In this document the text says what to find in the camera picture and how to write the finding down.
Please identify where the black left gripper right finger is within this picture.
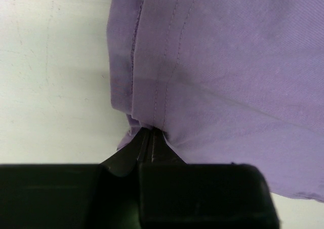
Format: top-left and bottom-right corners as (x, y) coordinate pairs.
(138, 129), (278, 228)

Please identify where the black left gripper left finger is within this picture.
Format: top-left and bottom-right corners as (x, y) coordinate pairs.
(1, 129), (150, 228)

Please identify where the lavender t shirt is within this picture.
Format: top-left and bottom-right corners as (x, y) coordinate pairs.
(107, 0), (323, 201)

